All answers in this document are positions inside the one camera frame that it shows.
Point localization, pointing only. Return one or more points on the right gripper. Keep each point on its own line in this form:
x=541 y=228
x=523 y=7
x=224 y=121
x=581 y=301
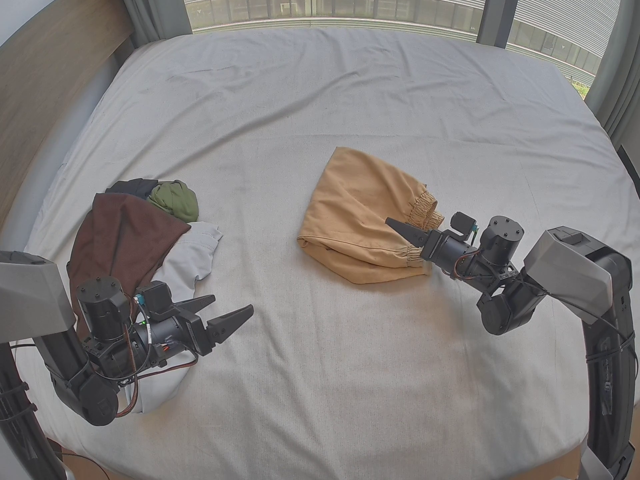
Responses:
x=445 y=250

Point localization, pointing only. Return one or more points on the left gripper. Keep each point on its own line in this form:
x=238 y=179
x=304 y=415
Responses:
x=175 y=335

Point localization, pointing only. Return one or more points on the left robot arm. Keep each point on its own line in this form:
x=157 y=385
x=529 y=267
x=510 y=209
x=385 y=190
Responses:
x=100 y=308

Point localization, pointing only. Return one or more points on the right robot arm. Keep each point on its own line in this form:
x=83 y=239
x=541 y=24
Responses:
x=565 y=258

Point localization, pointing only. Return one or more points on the pale grey garment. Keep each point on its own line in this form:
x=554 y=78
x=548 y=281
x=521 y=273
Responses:
x=195 y=253

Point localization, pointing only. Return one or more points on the brown garment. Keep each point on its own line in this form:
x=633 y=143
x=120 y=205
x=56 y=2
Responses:
x=120 y=248

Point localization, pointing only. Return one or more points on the green garment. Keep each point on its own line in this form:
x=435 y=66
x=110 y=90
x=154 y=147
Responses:
x=175 y=200

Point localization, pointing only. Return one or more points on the bed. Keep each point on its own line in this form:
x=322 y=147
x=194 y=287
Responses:
x=375 y=93

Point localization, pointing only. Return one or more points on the black garment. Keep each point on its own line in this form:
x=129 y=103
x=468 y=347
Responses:
x=127 y=188

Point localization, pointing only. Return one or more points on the window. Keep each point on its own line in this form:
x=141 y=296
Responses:
x=500 y=3

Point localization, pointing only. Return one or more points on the grey-green curtain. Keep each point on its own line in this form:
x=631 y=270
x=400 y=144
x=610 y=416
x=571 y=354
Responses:
x=145 y=3
x=620 y=68

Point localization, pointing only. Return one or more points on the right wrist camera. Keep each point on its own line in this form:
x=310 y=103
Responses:
x=462 y=220

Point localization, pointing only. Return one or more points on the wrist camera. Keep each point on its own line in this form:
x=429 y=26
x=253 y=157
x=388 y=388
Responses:
x=152 y=295
x=462 y=220

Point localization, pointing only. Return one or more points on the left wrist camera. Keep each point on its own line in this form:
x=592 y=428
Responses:
x=152 y=295

